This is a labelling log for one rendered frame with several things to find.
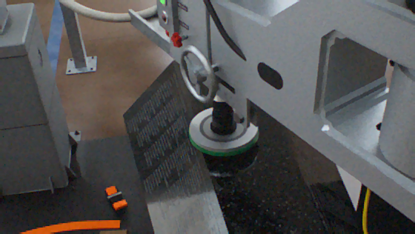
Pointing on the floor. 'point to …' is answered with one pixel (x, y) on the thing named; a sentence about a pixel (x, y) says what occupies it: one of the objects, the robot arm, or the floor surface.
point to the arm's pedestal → (30, 110)
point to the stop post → (79, 63)
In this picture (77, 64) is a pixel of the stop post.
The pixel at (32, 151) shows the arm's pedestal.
